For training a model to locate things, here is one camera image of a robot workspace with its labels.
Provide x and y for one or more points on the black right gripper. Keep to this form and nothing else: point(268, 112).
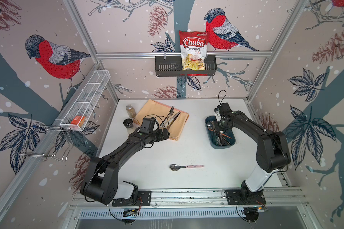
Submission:
point(220, 129)

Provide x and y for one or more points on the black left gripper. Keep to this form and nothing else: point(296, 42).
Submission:
point(160, 136)

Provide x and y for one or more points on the orange handled spoon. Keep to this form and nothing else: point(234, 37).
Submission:
point(224, 135)

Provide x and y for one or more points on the silver spoon black handle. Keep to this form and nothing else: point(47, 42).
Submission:
point(215, 135)

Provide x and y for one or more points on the teal plastic storage box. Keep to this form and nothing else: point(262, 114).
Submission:
point(226, 142)

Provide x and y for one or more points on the purple spoon pink handle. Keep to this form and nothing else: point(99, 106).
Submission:
point(175, 167)

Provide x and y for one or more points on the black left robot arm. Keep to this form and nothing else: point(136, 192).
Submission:
point(101, 181)

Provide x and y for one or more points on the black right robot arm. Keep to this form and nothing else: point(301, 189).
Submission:
point(272, 153)

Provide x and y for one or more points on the small red box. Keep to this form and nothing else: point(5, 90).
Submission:
point(78, 120)

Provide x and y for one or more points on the peach cloth napkin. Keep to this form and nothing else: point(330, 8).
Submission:
point(155, 109)

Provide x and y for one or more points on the black round lid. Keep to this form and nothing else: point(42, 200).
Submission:
point(128, 123)

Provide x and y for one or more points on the brown spice jar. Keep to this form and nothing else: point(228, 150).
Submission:
point(131, 111)

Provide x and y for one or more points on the silver fork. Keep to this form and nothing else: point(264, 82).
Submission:
point(165, 121)

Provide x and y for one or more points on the red Chuba chips bag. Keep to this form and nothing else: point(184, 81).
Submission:
point(193, 46)

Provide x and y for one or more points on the black wall basket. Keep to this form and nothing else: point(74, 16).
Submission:
point(171, 66)

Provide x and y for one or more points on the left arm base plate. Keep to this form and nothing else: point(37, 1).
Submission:
point(140, 198)

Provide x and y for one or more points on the clear wire wall shelf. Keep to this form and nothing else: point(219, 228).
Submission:
point(87, 99)

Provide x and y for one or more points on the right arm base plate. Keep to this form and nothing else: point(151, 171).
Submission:
point(244, 197)

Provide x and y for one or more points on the wire hook rack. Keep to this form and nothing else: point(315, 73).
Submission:
point(56, 143)

